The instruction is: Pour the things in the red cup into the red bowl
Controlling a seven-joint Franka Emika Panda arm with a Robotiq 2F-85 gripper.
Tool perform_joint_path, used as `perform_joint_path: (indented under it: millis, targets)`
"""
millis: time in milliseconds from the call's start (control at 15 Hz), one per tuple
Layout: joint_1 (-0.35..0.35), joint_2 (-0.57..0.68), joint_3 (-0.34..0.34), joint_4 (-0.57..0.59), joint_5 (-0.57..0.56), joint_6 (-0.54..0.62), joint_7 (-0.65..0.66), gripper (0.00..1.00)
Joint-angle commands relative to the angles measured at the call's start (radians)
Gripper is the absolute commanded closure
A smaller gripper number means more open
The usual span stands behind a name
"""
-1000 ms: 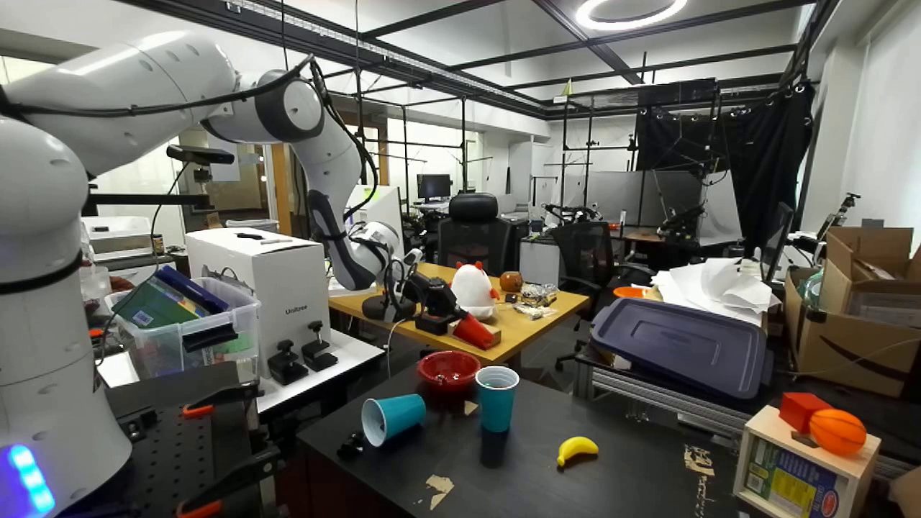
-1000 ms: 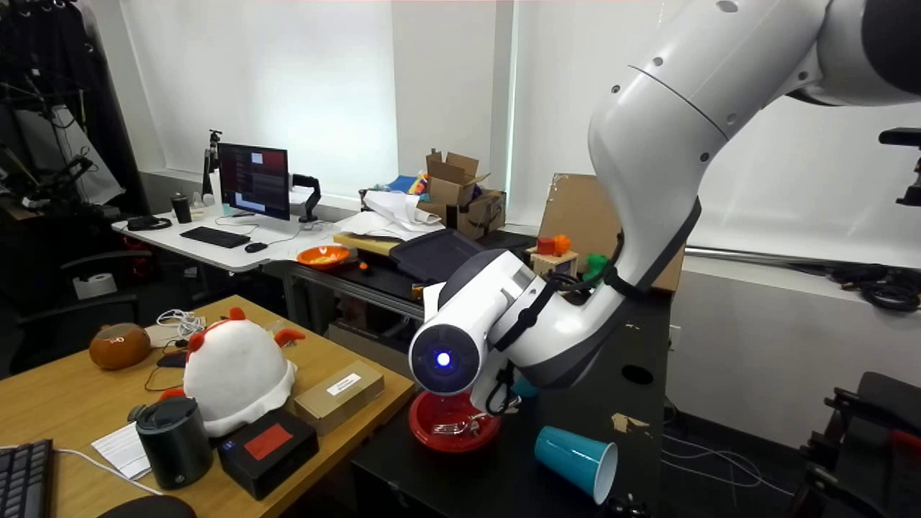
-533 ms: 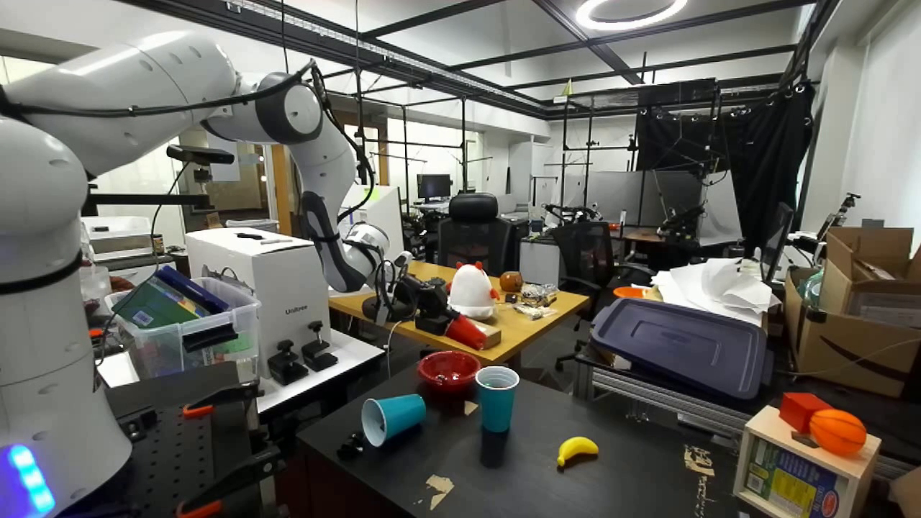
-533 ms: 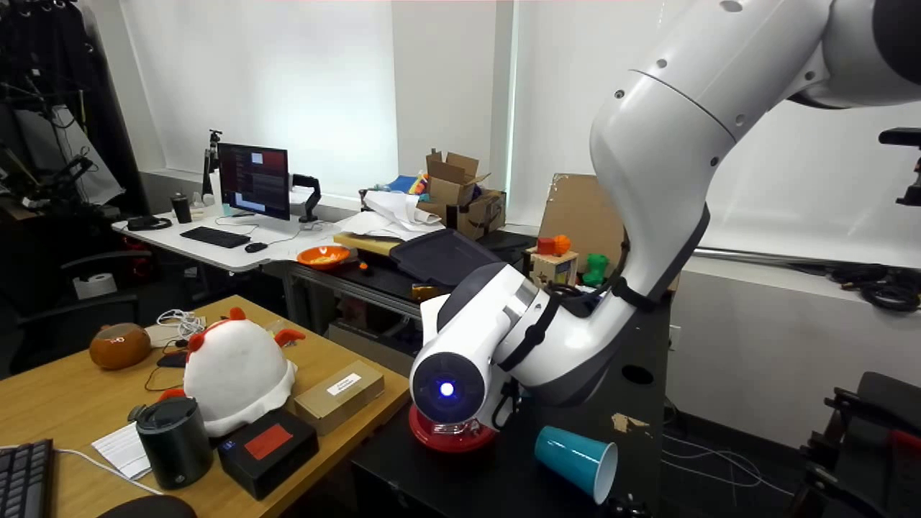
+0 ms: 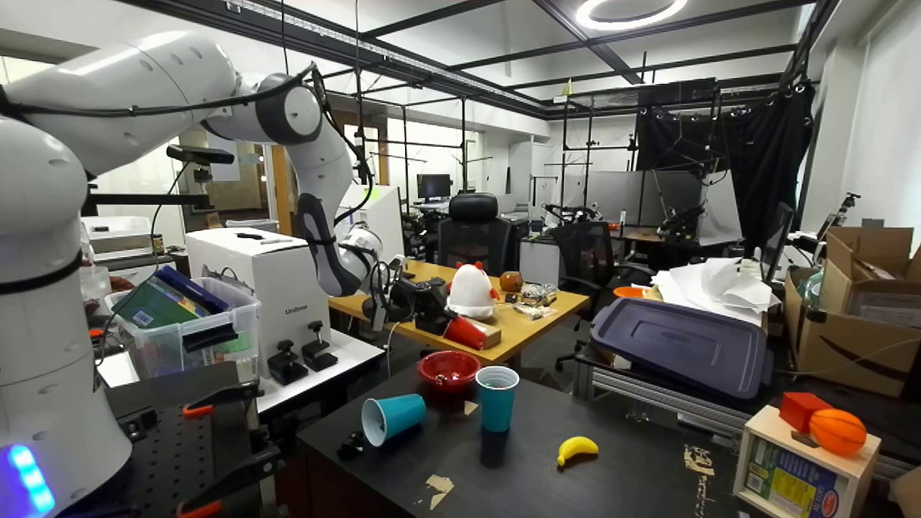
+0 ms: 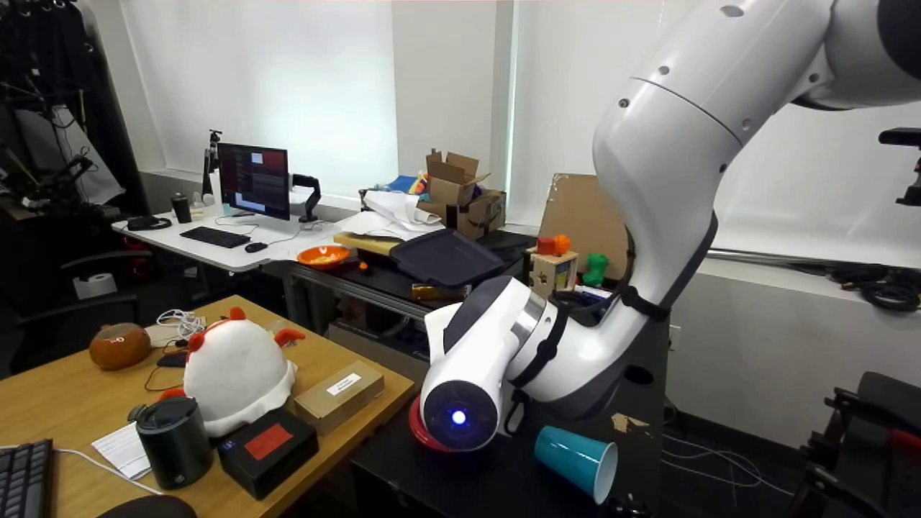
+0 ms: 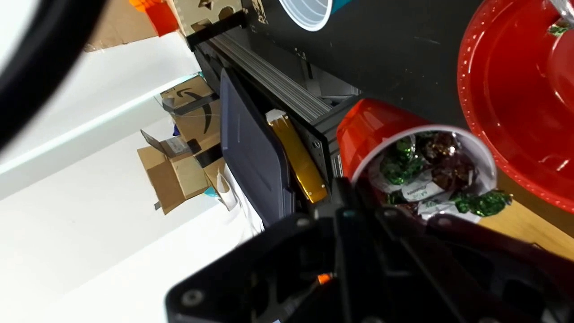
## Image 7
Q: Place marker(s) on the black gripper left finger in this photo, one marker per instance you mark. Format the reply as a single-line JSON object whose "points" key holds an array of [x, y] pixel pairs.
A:
{"points": [[352, 270]]}

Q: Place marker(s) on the red toy block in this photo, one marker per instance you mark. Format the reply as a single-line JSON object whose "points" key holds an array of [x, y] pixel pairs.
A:
{"points": [[156, 15]]}

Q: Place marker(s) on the red plastic bowl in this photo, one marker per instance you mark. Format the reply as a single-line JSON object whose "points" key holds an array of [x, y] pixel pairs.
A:
{"points": [[513, 91]]}

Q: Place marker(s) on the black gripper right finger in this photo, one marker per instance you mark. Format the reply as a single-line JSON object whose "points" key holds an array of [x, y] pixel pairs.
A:
{"points": [[477, 281]]}

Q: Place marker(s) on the green foil candy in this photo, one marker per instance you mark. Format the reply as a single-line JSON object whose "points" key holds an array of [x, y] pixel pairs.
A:
{"points": [[402, 161], [483, 202]]}

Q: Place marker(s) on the blue plastic cup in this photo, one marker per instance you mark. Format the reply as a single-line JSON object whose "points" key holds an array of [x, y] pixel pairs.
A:
{"points": [[307, 12]]}

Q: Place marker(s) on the brown cardboard shipping box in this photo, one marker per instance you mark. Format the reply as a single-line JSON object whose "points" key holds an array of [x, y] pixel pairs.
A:
{"points": [[180, 162]]}

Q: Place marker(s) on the red plastic cup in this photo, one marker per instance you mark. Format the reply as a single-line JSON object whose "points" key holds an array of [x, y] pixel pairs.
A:
{"points": [[364, 128]]}

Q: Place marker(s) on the brown foil candy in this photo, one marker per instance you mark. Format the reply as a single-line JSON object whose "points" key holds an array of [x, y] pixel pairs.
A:
{"points": [[449, 159]]}

